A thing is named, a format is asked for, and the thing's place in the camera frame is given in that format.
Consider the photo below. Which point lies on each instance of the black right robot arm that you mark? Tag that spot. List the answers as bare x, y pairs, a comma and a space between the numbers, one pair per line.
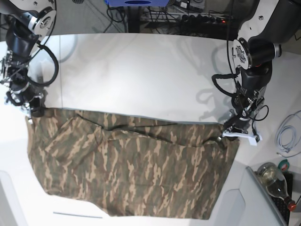
31, 21

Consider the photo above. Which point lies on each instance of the camouflage t-shirt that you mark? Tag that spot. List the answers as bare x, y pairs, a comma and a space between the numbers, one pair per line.
130, 166

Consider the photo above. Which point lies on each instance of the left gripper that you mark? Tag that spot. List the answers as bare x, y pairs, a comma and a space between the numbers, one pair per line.
237, 126

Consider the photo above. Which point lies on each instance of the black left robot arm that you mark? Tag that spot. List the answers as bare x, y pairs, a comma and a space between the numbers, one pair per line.
260, 36

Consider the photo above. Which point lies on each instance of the clear glass bottle red cap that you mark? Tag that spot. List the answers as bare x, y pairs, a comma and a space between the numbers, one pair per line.
272, 178

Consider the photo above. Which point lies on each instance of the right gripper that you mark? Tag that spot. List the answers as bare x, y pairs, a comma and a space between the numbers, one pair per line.
29, 102

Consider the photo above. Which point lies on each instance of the green tape roll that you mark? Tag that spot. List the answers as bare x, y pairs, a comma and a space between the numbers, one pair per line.
284, 165

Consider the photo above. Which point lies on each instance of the black power strip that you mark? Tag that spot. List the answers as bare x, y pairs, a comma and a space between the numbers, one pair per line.
205, 18

